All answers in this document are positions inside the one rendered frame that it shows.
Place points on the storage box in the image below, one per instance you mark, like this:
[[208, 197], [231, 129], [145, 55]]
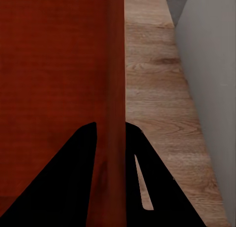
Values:
[[62, 66]]

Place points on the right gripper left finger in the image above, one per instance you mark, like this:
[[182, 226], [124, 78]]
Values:
[[59, 195]]

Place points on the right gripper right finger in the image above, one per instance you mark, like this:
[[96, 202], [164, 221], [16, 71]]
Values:
[[171, 207]]

